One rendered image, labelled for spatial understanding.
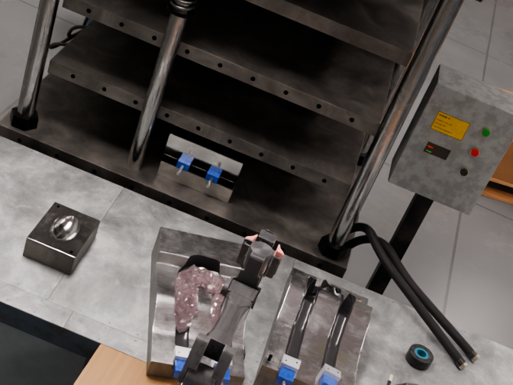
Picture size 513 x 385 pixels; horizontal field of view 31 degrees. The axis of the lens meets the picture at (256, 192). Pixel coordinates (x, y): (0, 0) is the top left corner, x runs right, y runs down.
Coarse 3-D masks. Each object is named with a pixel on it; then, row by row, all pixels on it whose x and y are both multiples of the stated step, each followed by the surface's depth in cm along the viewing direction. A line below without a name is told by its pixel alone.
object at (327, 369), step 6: (324, 366) 248; (330, 366) 249; (324, 372) 246; (330, 372) 246; (336, 372) 248; (318, 378) 247; (324, 378) 244; (330, 378) 246; (336, 378) 246; (318, 384) 245; (324, 384) 243; (330, 384) 243; (336, 384) 245
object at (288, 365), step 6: (282, 360) 247; (288, 360) 248; (294, 360) 249; (282, 366) 247; (288, 366) 247; (294, 366) 247; (282, 372) 245; (288, 372) 246; (294, 372) 247; (276, 378) 245; (282, 378) 244; (288, 378) 244; (282, 384) 243; (288, 384) 245
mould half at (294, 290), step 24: (288, 288) 272; (288, 312) 267; (312, 312) 268; (336, 312) 270; (360, 312) 272; (288, 336) 260; (312, 336) 264; (360, 336) 268; (264, 360) 249; (312, 360) 256; (264, 384) 251; (312, 384) 247
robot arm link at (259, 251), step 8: (256, 248) 219; (264, 248) 220; (248, 256) 219; (256, 256) 216; (264, 256) 217; (248, 264) 217; (256, 264) 217; (264, 264) 219; (240, 272) 219; (248, 272) 218; (256, 272) 218; (240, 280) 220; (248, 280) 219; (256, 280) 219; (224, 288) 217; (256, 288) 220; (256, 296) 217
